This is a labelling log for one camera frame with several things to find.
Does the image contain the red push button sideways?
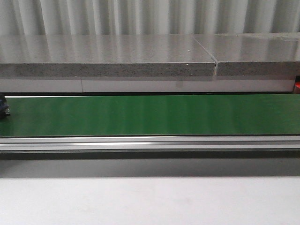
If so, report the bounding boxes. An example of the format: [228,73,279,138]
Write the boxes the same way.
[0,93,10,119]

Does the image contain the green conveyor belt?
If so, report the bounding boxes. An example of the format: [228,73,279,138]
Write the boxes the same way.
[0,94,300,136]

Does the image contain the grey stone slab right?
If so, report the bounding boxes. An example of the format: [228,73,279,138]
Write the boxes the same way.
[194,33,300,80]

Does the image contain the grey stone slab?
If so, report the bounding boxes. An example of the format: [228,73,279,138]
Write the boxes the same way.
[194,33,300,80]
[0,35,215,77]

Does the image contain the grey stone slab left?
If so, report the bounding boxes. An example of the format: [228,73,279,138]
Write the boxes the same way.
[0,35,215,77]

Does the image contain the white panel under slab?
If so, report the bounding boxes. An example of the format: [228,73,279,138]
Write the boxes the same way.
[0,78,294,93]

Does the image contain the red object at right edge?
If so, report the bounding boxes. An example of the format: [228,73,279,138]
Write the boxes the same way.
[293,81,300,94]

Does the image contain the grey pleated curtain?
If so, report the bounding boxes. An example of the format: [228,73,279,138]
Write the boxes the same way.
[0,0,300,35]

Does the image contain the aluminium conveyor side rail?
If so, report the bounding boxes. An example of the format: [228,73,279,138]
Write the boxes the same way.
[0,135,300,154]

